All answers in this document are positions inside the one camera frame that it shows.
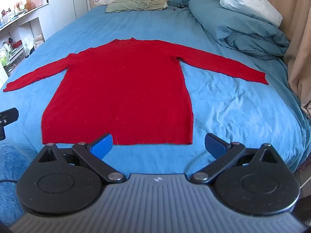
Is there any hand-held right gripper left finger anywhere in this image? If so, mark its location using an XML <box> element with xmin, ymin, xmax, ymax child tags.
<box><xmin>37</xmin><ymin>133</ymin><xmax>126</xmax><ymax>184</ymax></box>

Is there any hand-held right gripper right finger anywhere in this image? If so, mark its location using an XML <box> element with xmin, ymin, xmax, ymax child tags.
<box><xmin>190</xmin><ymin>133</ymin><xmax>284</xmax><ymax>184</ymax></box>

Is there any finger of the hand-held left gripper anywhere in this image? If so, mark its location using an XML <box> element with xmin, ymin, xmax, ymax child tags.
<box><xmin>0</xmin><ymin>108</ymin><xmax>19</xmax><ymax>141</ymax></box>

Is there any red knit sweater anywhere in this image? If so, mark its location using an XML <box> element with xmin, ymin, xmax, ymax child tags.
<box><xmin>3</xmin><ymin>37</ymin><xmax>269</xmax><ymax>146</ymax></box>

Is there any blue bed sheet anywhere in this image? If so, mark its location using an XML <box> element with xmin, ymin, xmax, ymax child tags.
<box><xmin>0</xmin><ymin>5</ymin><xmax>311</xmax><ymax>183</ymax></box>

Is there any blue fluffy rug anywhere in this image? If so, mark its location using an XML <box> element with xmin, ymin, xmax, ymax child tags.
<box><xmin>0</xmin><ymin>140</ymin><xmax>39</xmax><ymax>225</ymax></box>

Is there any white shelf unit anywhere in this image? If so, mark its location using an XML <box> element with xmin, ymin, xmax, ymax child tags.
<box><xmin>0</xmin><ymin>3</ymin><xmax>53</xmax><ymax>83</ymax></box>

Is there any blue duvet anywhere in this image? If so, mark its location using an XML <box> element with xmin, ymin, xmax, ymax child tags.
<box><xmin>188</xmin><ymin>0</ymin><xmax>291</xmax><ymax>61</ymax></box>

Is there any white wardrobe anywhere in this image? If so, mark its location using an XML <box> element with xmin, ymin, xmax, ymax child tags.
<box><xmin>44</xmin><ymin>0</ymin><xmax>89</xmax><ymax>31</ymax></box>

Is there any beige curtain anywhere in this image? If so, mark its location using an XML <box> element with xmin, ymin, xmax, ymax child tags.
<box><xmin>228</xmin><ymin>0</ymin><xmax>311</xmax><ymax>120</ymax></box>

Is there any green pillow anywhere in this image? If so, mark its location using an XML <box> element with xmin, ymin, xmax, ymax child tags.
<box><xmin>105</xmin><ymin>0</ymin><xmax>169</xmax><ymax>13</ymax></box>

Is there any white pillow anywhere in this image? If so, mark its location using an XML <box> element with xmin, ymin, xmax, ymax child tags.
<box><xmin>220</xmin><ymin>0</ymin><xmax>284</xmax><ymax>28</ymax></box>

